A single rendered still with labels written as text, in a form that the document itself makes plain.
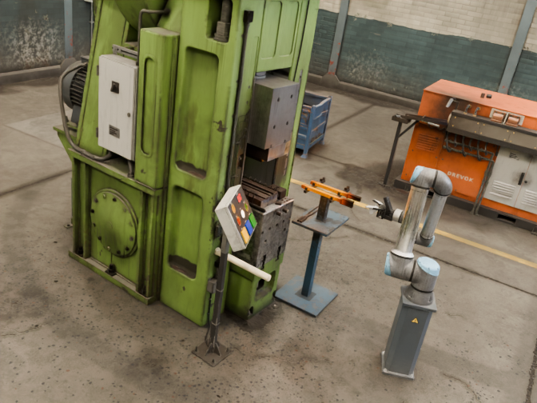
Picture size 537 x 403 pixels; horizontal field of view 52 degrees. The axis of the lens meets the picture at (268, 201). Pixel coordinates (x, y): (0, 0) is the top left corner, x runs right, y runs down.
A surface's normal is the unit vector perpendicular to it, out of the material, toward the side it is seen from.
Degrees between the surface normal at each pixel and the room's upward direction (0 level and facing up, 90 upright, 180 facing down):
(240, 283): 90
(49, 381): 0
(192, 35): 89
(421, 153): 90
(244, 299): 90
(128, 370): 0
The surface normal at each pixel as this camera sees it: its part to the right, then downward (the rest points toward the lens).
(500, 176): -0.50, 0.31
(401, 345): -0.16, 0.40
